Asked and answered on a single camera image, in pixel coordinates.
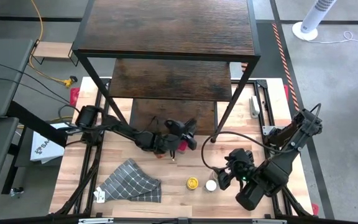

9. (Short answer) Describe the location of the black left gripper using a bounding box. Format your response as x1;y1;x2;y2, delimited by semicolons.
147;117;198;153

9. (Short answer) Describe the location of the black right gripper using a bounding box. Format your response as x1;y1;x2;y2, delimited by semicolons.
218;148;256;191

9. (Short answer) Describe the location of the seed seasoning jar white lid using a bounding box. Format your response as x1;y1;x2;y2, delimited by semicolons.
204;179;218;193

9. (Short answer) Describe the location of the smoked paprika tin red lid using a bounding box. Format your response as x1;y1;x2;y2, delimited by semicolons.
177;140;189;154

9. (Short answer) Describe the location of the chili onion jar yellow lid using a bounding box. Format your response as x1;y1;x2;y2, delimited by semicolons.
186;176;200;191

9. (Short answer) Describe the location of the black-framed dark wood shelf unit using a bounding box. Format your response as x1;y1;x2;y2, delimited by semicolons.
71;0;262;144

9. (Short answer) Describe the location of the grey checked cloth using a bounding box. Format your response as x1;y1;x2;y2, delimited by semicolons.
93;158;163;203

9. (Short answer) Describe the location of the white printed bag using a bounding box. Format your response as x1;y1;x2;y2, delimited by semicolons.
29;123;67;164

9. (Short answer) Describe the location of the black diagonal beam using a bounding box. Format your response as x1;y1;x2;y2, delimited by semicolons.
6;101;70;147

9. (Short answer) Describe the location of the white tower fan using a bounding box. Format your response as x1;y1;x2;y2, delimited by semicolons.
292;0;338;41

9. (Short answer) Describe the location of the small metal caster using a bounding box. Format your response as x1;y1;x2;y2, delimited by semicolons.
9;186;24;198

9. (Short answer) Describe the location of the grey desk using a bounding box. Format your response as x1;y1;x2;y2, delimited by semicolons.
0;39;35;197

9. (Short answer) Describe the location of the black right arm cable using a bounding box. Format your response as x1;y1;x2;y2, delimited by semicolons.
200;102;323;170

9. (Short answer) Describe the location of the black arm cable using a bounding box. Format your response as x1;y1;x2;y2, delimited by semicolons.
57;104;83;125
200;102;323;170

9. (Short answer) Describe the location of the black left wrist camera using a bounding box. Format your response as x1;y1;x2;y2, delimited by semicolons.
163;119;186;134

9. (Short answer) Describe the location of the black aluminium rig frame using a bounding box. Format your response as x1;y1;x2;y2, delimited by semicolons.
50;77;313;218

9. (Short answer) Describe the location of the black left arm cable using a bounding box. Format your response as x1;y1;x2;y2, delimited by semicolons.
57;104;83;125

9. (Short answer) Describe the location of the small wooden wire-frame stand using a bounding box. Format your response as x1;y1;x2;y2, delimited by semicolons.
31;40;80;67

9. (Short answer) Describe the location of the yellow cable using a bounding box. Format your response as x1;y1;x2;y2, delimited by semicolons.
28;0;79;88

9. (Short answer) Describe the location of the white floor cable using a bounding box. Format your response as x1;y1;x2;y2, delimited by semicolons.
303;30;358;44

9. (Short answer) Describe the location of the thin black cable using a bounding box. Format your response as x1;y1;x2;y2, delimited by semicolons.
0;57;74;105
0;76;60;96

